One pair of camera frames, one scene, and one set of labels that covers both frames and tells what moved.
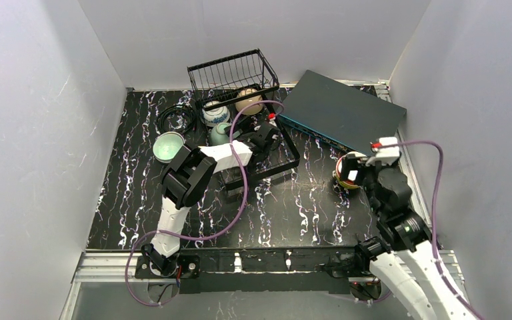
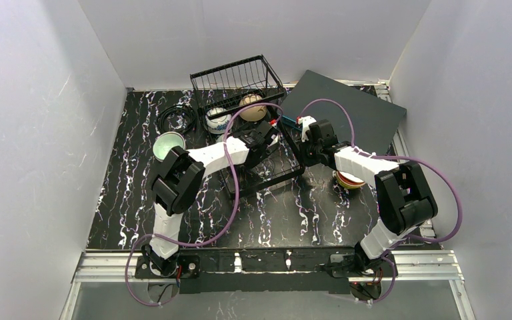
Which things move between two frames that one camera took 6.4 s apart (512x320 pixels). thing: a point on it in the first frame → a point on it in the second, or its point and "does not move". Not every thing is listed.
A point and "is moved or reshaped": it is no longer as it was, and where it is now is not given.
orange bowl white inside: (345, 183) does not move
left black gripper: (247, 134) does not move
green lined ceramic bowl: (167, 146) does not move
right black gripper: (346, 165) → (307, 154)
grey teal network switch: (340, 114) does not move
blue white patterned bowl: (215, 116) is moved or reshaped
